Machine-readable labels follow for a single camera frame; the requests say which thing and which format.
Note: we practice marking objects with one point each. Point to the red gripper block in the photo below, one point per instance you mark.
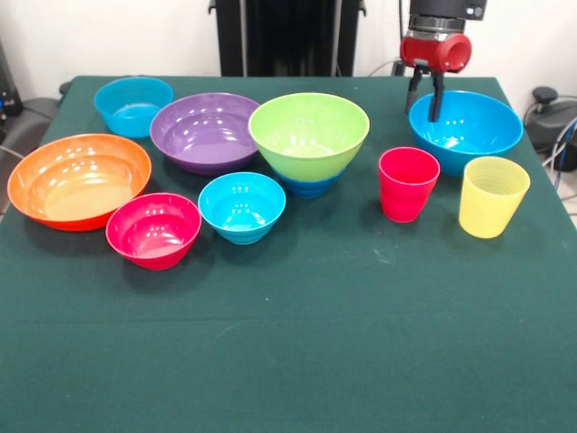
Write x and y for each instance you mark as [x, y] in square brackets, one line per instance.
[428, 52]

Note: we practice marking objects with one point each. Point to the large blue bowl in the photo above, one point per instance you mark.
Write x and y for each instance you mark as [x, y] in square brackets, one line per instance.
[473, 131]

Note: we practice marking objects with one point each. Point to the green bowl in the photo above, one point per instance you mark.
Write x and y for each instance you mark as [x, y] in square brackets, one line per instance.
[308, 131]

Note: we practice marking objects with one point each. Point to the pink cup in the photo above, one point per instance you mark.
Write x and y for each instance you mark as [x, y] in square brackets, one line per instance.
[408, 194]

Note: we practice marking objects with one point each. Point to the yellow cup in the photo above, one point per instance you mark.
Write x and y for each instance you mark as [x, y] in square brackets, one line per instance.
[493, 203]

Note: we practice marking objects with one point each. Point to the grey round floor base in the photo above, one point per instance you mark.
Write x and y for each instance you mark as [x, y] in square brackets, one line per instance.
[31, 113]
[554, 117]

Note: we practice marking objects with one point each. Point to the small dark blue bowl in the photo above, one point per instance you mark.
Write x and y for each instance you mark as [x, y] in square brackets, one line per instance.
[308, 187]

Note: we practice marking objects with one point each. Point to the small cyan bowl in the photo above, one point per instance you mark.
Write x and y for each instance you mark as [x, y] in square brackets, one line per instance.
[241, 207]

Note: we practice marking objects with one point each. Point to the purple bowl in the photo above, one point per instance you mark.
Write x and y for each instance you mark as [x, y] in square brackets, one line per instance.
[203, 135]

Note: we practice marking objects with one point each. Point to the dark green table cloth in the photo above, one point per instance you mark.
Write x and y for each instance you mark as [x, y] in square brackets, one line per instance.
[288, 338]

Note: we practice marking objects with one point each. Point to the translucent blue bowl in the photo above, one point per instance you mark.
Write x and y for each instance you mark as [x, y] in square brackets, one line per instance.
[128, 106]

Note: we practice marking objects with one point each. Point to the pink bowl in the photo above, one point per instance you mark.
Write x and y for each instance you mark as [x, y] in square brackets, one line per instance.
[153, 230]

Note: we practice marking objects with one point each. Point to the orange bowl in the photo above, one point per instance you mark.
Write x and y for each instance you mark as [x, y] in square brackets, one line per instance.
[76, 180]

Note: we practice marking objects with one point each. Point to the dark equipment unit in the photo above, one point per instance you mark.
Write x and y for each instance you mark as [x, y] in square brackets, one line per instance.
[8, 99]

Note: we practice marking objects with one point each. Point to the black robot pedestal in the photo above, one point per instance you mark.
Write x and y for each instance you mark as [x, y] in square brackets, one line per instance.
[288, 36]

